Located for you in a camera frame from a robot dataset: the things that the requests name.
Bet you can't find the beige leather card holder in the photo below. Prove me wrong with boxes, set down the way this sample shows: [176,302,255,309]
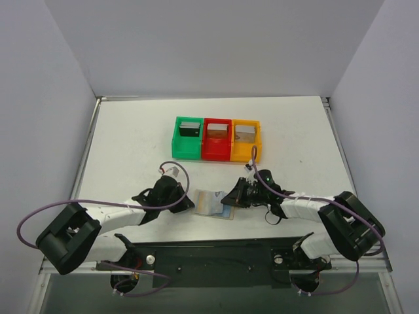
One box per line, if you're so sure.
[193,190,234,220]

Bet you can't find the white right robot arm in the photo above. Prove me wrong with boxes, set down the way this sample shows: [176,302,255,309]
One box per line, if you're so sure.
[221,175,385,268]

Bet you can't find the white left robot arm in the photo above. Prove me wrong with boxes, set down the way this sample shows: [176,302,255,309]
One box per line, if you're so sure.
[35,175,194,275]

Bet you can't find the cards in yellow bin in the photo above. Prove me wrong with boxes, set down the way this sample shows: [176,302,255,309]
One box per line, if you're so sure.
[234,124,257,143]

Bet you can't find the black cards in green bin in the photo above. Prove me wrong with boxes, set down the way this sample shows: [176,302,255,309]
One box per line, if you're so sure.
[179,121,201,137]

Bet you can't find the cards in red bin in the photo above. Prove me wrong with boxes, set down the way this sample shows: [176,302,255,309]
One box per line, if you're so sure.
[207,123,228,139]

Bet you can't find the green plastic bin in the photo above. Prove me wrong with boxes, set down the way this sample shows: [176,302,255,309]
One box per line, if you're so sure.
[172,116,204,160]

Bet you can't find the yellow plastic bin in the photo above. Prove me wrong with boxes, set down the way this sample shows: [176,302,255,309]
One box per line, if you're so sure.
[230,119,262,163]

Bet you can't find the red plastic bin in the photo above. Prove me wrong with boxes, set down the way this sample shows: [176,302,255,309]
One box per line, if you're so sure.
[201,118,232,162]

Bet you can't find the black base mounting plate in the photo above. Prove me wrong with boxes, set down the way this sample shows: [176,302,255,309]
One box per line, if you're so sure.
[97,237,331,288]

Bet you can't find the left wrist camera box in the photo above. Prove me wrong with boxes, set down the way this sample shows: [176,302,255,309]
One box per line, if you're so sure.
[163,166,179,179]

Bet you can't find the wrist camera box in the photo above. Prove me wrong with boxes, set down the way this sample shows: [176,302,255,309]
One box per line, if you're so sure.
[245,160,255,173]
[163,166,179,179]

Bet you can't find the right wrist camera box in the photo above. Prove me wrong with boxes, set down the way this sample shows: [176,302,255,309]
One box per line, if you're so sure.
[245,160,255,173]

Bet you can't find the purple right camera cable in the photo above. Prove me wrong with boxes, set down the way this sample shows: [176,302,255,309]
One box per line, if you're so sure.
[250,145,389,297]

